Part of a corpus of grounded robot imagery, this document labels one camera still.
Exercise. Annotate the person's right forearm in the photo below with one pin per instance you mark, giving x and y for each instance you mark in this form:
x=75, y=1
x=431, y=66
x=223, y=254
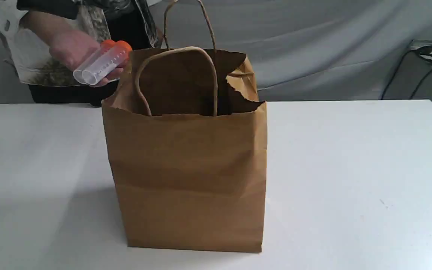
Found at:
x=46, y=26

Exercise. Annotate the brown paper bag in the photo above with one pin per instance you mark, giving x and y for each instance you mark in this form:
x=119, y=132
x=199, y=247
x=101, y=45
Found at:
x=186, y=137

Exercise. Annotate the person's patterned shirt torso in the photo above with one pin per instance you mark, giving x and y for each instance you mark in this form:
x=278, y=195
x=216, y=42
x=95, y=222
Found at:
x=48, y=80

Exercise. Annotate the person's right hand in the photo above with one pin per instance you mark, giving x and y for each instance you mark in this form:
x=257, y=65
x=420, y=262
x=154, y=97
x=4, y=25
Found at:
x=72, y=48

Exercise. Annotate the clear tube orange cap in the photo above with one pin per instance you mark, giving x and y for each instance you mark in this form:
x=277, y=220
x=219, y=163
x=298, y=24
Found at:
x=95, y=54
x=105, y=64

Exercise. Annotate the grey backdrop cloth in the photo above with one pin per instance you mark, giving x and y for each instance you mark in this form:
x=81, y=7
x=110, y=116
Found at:
x=302, y=49

